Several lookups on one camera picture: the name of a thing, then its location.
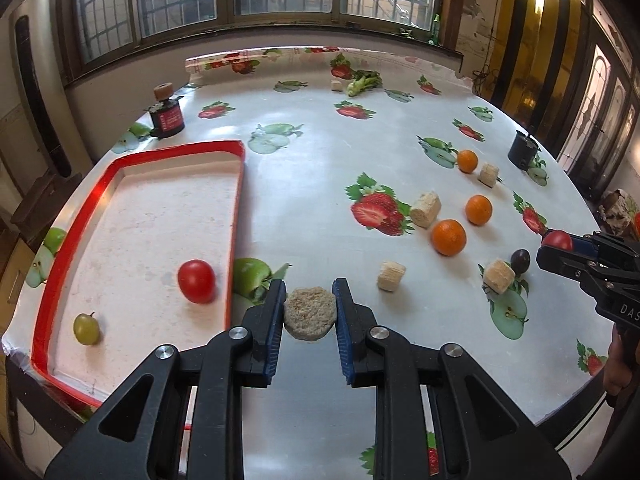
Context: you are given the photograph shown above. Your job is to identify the green leafy vegetable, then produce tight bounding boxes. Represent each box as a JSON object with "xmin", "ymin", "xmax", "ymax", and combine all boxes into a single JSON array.
[{"xmin": 347, "ymin": 69, "xmax": 383, "ymax": 97}]

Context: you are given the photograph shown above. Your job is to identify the bread roll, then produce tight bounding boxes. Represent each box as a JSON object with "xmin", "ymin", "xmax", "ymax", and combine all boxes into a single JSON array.
[{"xmin": 409, "ymin": 191, "xmax": 442, "ymax": 229}]

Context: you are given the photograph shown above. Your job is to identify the dark jar with cork lid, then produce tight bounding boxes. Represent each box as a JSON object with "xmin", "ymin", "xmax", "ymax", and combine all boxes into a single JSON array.
[{"xmin": 149, "ymin": 83, "xmax": 186, "ymax": 140}]

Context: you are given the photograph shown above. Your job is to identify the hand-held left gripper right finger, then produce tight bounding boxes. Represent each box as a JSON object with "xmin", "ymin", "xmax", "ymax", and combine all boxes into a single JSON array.
[{"xmin": 331, "ymin": 277, "xmax": 573, "ymax": 480}]

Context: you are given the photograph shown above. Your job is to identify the black cylindrical container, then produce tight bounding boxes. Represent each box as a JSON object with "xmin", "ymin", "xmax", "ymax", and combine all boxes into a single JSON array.
[{"xmin": 507, "ymin": 127, "xmax": 540, "ymax": 170}]

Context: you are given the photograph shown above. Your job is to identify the red tomato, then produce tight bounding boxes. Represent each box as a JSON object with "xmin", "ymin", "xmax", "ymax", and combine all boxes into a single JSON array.
[
  {"xmin": 177, "ymin": 259, "xmax": 217, "ymax": 305},
  {"xmin": 541, "ymin": 230, "xmax": 574, "ymax": 253}
]

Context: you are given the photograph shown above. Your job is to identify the person's right hand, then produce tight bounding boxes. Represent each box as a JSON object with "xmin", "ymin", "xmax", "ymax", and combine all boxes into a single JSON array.
[{"xmin": 601, "ymin": 330, "xmax": 633, "ymax": 411}]

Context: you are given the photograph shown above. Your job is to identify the patterned box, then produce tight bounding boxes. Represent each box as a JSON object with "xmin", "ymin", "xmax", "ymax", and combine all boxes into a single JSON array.
[{"xmin": 597, "ymin": 187, "xmax": 640, "ymax": 236}]

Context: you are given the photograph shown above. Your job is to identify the fruit printed tablecloth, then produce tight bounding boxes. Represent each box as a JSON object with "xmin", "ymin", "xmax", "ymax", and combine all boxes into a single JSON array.
[{"xmin": 0, "ymin": 46, "xmax": 623, "ymax": 480}]

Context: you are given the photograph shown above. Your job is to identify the standing air conditioner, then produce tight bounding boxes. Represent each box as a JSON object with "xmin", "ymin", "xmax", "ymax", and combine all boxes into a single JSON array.
[{"xmin": 0, "ymin": 0, "xmax": 83, "ymax": 178}]

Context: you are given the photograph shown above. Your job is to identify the golden door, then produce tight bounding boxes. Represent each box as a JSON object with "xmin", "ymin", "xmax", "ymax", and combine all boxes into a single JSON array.
[{"xmin": 487, "ymin": 0, "xmax": 591, "ymax": 136}]

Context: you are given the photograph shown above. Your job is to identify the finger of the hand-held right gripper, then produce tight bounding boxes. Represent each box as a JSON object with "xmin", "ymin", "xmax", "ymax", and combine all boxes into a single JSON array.
[
  {"xmin": 572, "ymin": 233, "xmax": 602, "ymax": 257},
  {"xmin": 536, "ymin": 246, "xmax": 595, "ymax": 282}
]

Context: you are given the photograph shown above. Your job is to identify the green grape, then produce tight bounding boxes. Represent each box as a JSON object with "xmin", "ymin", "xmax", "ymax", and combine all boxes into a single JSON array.
[{"xmin": 73, "ymin": 312, "xmax": 101, "ymax": 346}]

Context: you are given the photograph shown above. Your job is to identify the red tray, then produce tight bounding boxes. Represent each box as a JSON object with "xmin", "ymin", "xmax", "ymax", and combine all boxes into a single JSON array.
[{"xmin": 30, "ymin": 140, "xmax": 247, "ymax": 408}]

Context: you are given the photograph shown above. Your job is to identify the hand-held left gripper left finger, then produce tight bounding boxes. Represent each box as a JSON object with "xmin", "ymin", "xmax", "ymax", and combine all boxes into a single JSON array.
[{"xmin": 44, "ymin": 278, "xmax": 288, "ymax": 480}]

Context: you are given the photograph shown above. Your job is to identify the black wall cable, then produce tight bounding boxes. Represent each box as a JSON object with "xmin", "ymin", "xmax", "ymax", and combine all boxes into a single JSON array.
[{"xmin": 470, "ymin": 35, "xmax": 496, "ymax": 96}]

